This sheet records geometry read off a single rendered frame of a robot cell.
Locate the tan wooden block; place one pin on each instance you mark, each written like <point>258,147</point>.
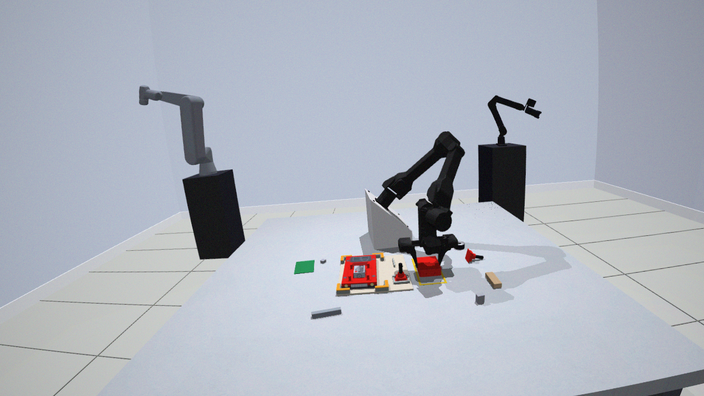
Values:
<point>494,281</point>

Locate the green flat square mat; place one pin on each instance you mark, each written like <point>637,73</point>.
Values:
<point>304,267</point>

